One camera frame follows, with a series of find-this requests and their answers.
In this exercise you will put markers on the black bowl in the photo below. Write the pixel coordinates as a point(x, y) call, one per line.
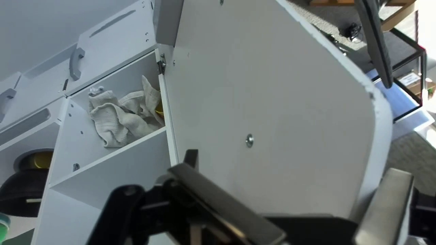
point(22, 192)

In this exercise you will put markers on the gripper right finger with grey pad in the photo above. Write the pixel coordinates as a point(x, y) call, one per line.
point(383, 209)

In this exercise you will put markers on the white toy kitchen unit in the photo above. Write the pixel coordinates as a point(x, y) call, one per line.
point(90, 181)

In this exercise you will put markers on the white sink cupboard door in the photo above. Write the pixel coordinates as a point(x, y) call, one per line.
point(41, 90)

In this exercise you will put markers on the black metal frame table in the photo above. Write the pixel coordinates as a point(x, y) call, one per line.
point(426, 68)

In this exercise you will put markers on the white green striped bowl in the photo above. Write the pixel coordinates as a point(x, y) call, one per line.
point(3, 226)

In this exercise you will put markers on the tall white fridge cupboard door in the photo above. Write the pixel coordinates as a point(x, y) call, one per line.
point(273, 90)

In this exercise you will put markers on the white crumpled cloth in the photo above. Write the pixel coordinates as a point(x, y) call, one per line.
point(120, 117)

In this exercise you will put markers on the gripper left finger with grey pad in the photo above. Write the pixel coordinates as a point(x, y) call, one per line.
point(227, 209)

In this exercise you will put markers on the small black floor object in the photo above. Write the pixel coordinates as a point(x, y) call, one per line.
point(353, 30)

